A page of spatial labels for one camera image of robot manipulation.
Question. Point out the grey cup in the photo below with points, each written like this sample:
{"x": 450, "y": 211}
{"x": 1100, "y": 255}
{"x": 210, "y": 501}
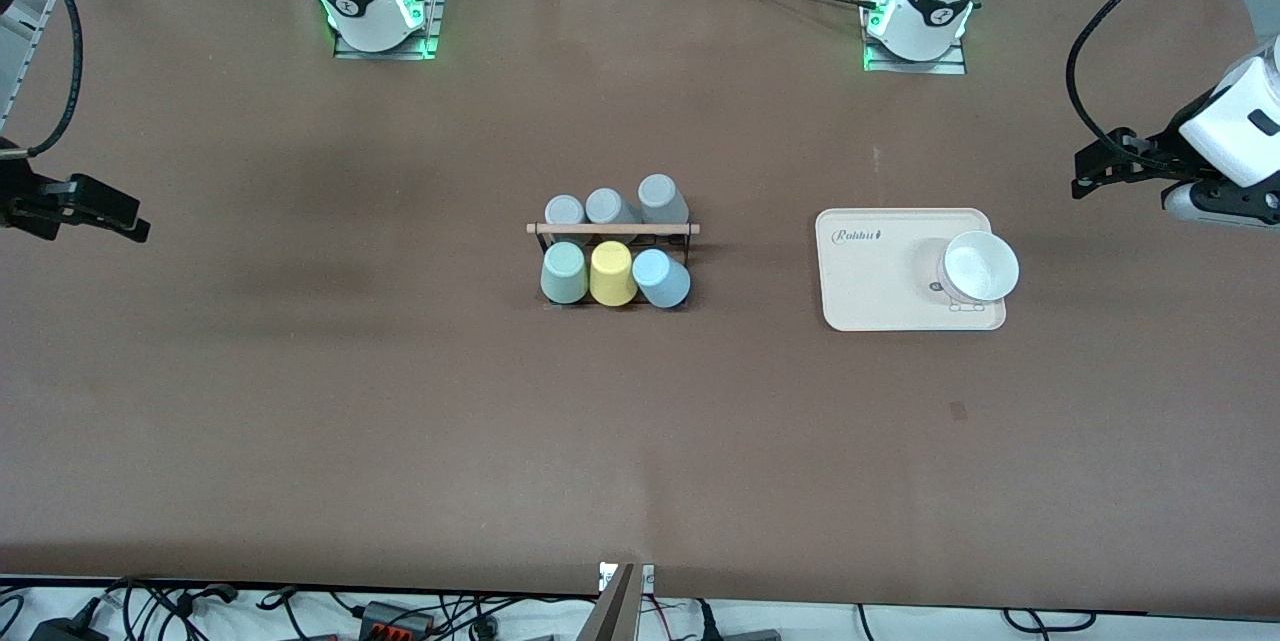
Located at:
{"x": 610, "y": 207}
{"x": 662, "y": 199}
{"x": 567, "y": 213}

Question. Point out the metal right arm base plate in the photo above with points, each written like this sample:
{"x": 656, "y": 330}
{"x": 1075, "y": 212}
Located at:
{"x": 385, "y": 53}

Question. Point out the yellow cup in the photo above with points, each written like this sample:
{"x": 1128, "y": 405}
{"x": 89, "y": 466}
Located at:
{"x": 612, "y": 273}

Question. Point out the pale green cup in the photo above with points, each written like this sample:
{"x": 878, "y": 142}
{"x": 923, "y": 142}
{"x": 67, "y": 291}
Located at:
{"x": 564, "y": 273}

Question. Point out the black power adapter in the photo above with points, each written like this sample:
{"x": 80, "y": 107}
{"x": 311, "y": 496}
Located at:
{"x": 65, "y": 631}

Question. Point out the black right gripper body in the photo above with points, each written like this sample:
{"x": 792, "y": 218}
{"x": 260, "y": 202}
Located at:
{"x": 22, "y": 203}

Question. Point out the beige tray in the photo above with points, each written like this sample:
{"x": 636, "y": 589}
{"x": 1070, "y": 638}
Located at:
{"x": 870, "y": 291}

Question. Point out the grey camera stand leg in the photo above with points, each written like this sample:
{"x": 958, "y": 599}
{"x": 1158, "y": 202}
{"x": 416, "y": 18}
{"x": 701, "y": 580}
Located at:
{"x": 612, "y": 616}

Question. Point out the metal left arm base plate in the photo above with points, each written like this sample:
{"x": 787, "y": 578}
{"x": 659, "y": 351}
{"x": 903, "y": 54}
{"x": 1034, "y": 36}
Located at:
{"x": 915, "y": 66}

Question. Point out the black plug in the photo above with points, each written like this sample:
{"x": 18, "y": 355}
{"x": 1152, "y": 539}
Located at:
{"x": 740, "y": 633}

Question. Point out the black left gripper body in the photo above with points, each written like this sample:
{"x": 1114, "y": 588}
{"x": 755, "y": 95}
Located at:
{"x": 1163, "y": 149}

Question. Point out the aluminium frame rail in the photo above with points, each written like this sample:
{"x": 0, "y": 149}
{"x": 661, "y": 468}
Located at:
{"x": 30, "y": 21}

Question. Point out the white bowl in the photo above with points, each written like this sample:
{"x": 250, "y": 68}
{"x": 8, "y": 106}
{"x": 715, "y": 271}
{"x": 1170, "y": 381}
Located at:
{"x": 980, "y": 266}

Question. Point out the light blue cup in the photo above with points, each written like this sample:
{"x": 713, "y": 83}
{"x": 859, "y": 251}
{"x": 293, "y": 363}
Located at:
{"x": 662, "y": 279}

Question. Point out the black power strip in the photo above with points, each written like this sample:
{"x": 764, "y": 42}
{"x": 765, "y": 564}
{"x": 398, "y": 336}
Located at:
{"x": 390, "y": 618}

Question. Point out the white bracket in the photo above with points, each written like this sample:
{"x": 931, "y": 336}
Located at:
{"x": 648, "y": 579}

